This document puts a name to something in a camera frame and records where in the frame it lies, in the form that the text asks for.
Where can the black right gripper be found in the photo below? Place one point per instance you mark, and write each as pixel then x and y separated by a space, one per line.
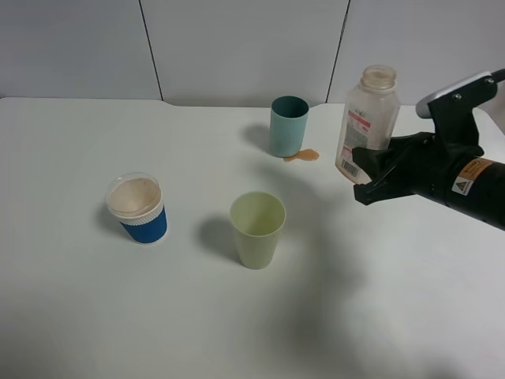
pixel 459 178

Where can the clear plastic drink bottle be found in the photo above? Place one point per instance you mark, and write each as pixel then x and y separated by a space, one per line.
pixel 368 120

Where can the spilled brown drink puddle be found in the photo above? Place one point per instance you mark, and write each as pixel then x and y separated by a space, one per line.
pixel 304 155

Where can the teal plastic cup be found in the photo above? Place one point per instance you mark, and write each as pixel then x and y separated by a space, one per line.
pixel 289 115

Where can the pale green plastic cup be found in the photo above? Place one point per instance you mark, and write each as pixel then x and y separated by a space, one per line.
pixel 257 219

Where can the blue sleeved clear cup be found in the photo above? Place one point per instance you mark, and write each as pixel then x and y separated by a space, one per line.
pixel 135 200

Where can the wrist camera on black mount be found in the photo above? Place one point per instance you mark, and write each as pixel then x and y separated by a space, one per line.
pixel 451 109

